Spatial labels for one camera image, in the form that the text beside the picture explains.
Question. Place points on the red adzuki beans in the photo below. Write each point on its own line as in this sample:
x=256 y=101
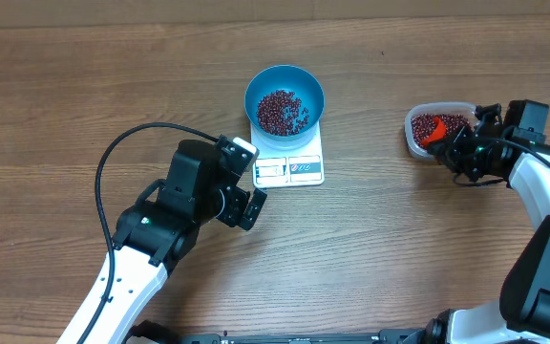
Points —
x=453 y=122

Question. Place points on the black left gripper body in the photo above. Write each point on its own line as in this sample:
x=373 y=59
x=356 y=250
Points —
x=226 y=207

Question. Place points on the clear plastic bean container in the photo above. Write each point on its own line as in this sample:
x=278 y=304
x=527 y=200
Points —
x=463 y=108

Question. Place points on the red plastic measuring scoop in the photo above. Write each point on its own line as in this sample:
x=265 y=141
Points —
x=433 y=129

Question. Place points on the blue plastic bowl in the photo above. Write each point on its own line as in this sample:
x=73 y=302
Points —
x=289 y=78

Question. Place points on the white digital kitchen scale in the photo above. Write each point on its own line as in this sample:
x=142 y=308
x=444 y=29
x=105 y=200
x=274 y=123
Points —
x=288 y=163

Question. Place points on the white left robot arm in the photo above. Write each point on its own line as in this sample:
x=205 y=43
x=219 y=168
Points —
x=160 y=228

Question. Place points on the red beans in bowl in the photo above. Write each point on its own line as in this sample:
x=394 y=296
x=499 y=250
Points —
x=281 y=113

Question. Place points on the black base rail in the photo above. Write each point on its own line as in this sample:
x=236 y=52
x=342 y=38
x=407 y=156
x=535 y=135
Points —
x=148 y=332

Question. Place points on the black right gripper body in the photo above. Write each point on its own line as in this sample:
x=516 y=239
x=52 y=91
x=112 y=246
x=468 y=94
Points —
x=466 y=155

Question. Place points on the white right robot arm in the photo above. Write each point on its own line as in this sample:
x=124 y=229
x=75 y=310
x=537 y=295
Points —
x=522 y=312

